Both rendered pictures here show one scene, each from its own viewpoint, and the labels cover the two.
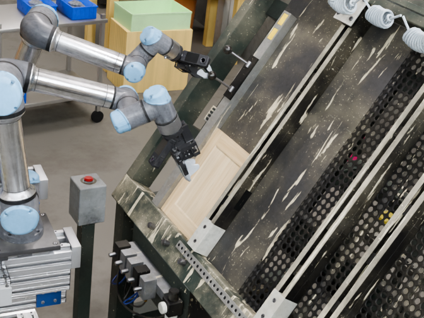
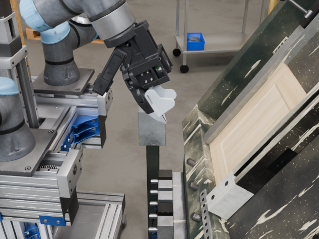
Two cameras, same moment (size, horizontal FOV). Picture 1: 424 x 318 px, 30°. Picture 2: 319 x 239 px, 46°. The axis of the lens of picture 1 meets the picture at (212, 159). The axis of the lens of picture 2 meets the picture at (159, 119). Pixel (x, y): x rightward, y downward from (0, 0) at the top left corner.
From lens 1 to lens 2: 1.95 m
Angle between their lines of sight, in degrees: 29
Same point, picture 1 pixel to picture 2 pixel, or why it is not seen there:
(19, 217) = not seen: outside the picture
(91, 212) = (151, 135)
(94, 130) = not seen: hidden behind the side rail
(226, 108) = (297, 39)
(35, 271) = (20, 192)
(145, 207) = (196, 140)
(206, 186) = (251, 131)
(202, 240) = (220, 199)
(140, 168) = (207, 99)
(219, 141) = (281, 78)
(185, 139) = (143, 51)
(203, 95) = (284, 28)
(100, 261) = not seen: hidden behind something
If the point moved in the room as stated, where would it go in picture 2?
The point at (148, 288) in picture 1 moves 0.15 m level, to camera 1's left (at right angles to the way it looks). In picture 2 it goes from (163, 233) to (127, 215)
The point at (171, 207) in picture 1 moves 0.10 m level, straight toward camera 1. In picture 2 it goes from (216, 147) to (205, 161)
